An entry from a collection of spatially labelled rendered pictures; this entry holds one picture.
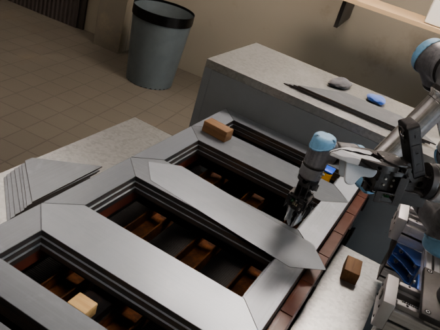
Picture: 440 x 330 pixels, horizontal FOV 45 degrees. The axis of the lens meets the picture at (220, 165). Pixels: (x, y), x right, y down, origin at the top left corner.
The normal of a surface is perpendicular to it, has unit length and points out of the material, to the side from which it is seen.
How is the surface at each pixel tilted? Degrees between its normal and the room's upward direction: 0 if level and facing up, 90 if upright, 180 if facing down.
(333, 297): 0
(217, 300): 0
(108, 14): 90
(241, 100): 90
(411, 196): 82
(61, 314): 0
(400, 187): 82
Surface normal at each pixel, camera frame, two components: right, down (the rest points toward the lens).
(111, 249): 0.26, -0.84
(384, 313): -0.36, 0.36
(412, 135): 0.09, 0.41
